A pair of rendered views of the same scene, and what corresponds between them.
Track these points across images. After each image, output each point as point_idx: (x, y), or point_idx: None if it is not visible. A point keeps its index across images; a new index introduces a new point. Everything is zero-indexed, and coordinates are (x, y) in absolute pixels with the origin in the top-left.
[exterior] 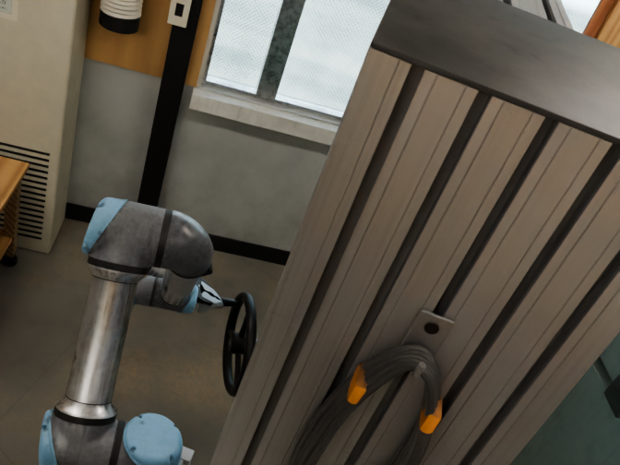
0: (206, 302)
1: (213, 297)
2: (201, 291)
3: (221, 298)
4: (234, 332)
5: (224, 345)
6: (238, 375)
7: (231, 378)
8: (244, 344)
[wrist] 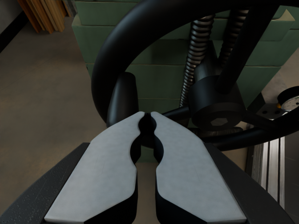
0: (255, 186)
1: (162, 138)
2: (132, 215)
3: (119, 114)
4: (212, 102)
5: (149, 144)
6: (265, 118)
7: (212, 140)
8: (238, 88)
